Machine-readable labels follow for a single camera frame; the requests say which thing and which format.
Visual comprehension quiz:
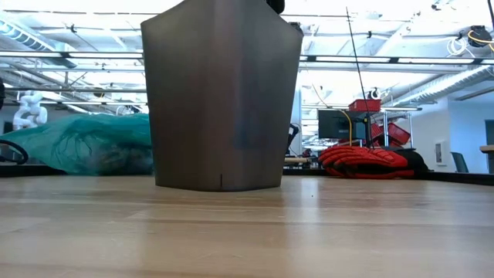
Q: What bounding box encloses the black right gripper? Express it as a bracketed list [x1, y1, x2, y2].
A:
[266, 0, 286, 15]

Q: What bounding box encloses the dark grey trash bin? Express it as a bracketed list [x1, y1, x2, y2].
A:
[140, 0, 305, 193]

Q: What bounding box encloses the blue plastic trash bag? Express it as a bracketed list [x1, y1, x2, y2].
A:
[0, 112, 154, 177]

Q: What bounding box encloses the black computer monitor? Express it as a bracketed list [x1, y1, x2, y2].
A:
[316, 108, 367, 141]

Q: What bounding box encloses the red storage bin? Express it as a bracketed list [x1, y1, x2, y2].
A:
[348, 98, 383, 113]

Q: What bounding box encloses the red work glove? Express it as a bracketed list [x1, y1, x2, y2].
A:
[317, 144, 429, 180]

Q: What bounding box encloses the long thin black cable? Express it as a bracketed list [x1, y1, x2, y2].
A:
[344, 6, 374, 113]

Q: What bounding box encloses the yellow hanging cable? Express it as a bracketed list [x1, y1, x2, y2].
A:
[338, 109, 354, 147]

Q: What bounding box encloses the red wire basket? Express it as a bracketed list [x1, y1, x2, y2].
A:
[369, 121, 412, 147]

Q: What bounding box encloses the black ceiling cable reel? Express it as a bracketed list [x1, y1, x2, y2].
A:
[458, 23, 494, 49]

